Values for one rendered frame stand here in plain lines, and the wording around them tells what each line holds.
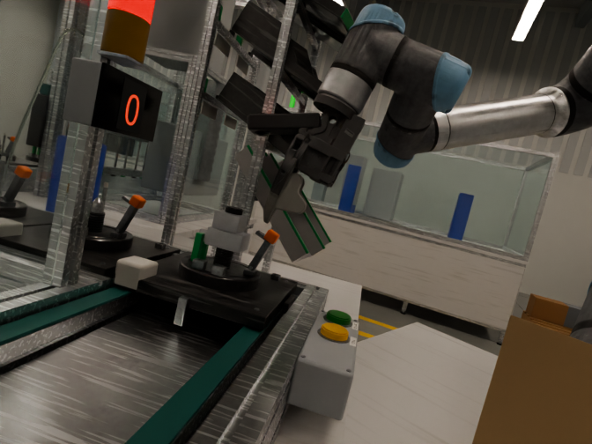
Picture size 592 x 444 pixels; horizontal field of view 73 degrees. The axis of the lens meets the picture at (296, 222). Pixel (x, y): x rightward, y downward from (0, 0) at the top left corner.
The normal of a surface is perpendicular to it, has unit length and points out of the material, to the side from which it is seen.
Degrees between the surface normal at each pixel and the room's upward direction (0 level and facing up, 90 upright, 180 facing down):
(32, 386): 0
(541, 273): 90
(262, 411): 0
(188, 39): 90
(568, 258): 90
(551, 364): 90
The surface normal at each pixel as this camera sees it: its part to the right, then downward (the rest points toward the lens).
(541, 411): -0.67, -0.08
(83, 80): -0.19, 0.06
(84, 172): 0.96, 0.24
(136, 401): 0.23, -0.97
